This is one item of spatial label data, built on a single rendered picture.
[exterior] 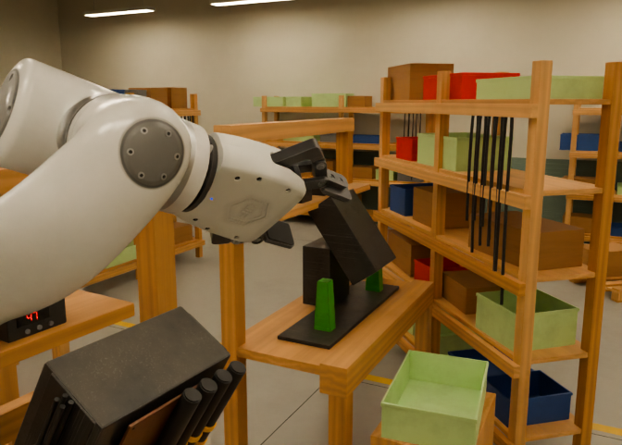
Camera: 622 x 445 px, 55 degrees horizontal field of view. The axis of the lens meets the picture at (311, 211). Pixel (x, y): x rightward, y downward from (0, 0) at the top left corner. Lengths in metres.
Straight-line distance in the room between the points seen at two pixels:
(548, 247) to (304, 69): 7.92
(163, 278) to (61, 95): 1.58
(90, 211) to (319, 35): 10.41
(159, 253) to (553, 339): 2.43
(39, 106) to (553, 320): 3.39
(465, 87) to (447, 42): 5.99
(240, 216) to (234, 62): 11.06
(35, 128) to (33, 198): 0.07
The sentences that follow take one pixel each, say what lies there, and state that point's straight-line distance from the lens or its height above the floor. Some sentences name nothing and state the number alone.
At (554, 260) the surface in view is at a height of 1.24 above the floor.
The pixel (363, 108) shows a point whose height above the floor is 1.99.
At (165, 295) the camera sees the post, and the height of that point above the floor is 1.47.
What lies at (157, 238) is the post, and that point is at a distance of 1.97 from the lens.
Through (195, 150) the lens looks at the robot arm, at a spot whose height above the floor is 2.06.
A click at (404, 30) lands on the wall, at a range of 10.20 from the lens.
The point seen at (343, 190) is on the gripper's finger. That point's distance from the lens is 0.62.
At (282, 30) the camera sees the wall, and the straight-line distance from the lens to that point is 11.12.
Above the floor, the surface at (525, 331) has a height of 0.89.
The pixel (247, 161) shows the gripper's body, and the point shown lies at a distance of 0.53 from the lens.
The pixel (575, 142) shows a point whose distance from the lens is 9.07.
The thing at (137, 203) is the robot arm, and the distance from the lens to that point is 0.41.
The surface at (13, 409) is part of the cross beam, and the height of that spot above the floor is 1.27.
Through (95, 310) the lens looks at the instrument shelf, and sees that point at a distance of 1.75.
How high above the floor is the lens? 2.10
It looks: 10 degrees down
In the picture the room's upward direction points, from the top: straight up
